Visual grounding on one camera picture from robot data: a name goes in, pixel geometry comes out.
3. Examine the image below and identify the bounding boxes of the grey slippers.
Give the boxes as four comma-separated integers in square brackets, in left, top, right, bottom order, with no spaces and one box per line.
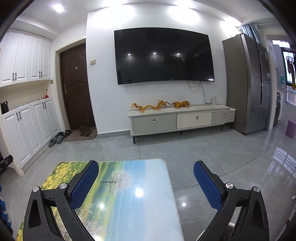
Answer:
[49,132,65,148]

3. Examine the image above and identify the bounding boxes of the brown door mat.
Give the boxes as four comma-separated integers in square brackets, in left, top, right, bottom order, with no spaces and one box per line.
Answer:
[64,127,98,142]

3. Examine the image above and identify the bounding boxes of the brown shoes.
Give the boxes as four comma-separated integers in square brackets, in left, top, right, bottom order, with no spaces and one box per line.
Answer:
[79,125,91,137]

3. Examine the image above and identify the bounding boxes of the white shoe cabinet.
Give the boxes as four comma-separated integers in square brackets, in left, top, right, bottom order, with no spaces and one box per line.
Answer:
[1,30,60,176]

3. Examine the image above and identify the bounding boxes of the purple square stool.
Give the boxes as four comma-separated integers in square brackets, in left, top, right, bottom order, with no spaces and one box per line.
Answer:
[285,120,296,138]

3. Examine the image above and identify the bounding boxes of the white power strip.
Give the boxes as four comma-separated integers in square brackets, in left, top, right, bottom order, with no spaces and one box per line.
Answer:
[212,95,216,105]

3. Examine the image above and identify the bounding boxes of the golden tiger ornament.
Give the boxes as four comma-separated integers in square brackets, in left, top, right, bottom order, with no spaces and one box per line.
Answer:
[173,100,190,108]

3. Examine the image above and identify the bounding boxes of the white low tv cabinet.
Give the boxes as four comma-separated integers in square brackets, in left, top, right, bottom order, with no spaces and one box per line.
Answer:
[128,104,236,143]

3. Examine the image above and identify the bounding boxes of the dark brown entrance door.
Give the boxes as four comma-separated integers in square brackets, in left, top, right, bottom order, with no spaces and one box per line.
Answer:
[60,43,96,130]

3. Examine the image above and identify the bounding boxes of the golden dragon ornament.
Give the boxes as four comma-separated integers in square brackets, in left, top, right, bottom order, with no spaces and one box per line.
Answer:
[131,100,172,113]

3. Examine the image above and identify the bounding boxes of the grey steel refrigerator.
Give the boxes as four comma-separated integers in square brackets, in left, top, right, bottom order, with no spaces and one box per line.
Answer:
[222,34,271,135]

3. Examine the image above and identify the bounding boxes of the black wall television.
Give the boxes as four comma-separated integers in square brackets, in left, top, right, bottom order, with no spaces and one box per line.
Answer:
[114,27,214,85]

